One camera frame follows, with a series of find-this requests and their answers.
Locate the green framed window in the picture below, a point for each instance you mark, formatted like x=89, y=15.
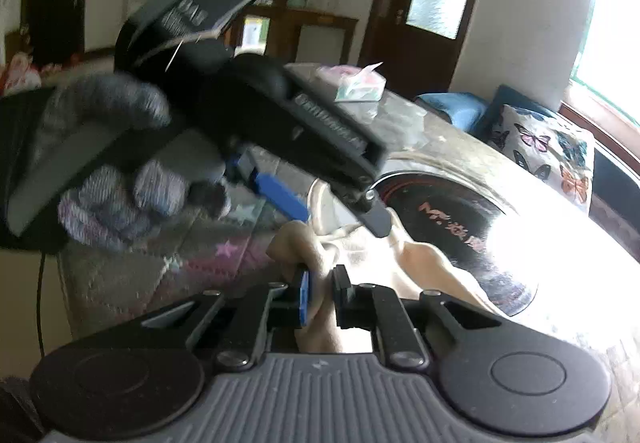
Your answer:
x=610, y=33

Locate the butterfly print pillow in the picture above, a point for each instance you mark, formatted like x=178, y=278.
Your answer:
x=545, y=148

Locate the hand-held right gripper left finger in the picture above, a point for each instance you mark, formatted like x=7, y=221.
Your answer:
x=303, y=299

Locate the brown door with glass pane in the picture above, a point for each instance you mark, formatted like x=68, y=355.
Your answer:
x=425, y=3

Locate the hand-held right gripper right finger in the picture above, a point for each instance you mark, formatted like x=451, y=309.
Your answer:
x=343, y=295

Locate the tissue box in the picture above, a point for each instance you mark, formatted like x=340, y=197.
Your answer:
x=357, y=84

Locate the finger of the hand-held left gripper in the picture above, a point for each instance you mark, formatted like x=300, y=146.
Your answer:
x=374, y=215
x=277, y=193

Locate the round black induction cooktop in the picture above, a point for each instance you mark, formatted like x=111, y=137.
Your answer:
x=450, y=223

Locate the person's left hand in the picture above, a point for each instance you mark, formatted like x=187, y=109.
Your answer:
x=120, y=98

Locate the cream shirt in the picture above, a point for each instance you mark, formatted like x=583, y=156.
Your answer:
x=425, y=263

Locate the blue sofa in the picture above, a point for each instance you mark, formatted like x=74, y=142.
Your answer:
x=450, y=110

